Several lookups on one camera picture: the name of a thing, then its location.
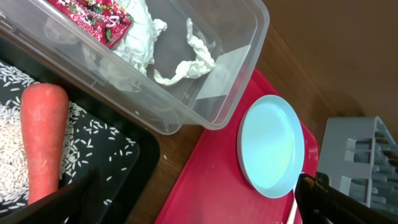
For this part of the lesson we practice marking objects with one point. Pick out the red serving tray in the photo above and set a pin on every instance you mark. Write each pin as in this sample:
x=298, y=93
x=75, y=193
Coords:
x=212, y=188

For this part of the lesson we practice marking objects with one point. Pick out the white tissue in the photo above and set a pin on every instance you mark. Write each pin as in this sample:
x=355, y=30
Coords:
x=137, y=45

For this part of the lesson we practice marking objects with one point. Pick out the clear plastic waste bin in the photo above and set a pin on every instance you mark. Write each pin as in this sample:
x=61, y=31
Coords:
x=233, y=31

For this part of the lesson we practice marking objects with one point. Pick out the white plastic spoon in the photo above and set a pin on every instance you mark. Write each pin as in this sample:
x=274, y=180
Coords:
x=293, y=210

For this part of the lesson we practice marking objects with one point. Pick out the light blue round plate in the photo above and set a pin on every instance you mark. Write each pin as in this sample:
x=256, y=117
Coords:
x=270, y=146

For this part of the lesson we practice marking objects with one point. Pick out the orange carrot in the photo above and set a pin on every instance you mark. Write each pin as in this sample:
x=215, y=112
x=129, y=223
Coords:
x=44, y=112

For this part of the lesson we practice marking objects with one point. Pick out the red patterned snack wrapper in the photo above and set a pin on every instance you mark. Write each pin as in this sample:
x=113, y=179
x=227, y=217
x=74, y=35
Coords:
x=105, y=20

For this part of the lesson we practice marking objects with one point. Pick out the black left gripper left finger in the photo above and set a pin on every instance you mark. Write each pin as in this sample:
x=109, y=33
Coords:
x=76, y=202

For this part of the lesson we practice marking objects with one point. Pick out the black food waste tray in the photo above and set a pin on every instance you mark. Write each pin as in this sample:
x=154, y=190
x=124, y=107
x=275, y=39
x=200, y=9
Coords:
x=149, y=150

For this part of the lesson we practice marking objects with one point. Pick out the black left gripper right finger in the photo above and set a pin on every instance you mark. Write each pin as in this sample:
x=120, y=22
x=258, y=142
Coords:
x=319, y=203

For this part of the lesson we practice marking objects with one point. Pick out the white rice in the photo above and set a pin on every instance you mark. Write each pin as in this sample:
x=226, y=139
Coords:
x=89, y=143

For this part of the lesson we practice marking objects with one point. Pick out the grey dishwasher rack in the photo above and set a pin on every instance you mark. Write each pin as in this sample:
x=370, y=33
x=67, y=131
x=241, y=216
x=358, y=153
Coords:
x=358, y=157

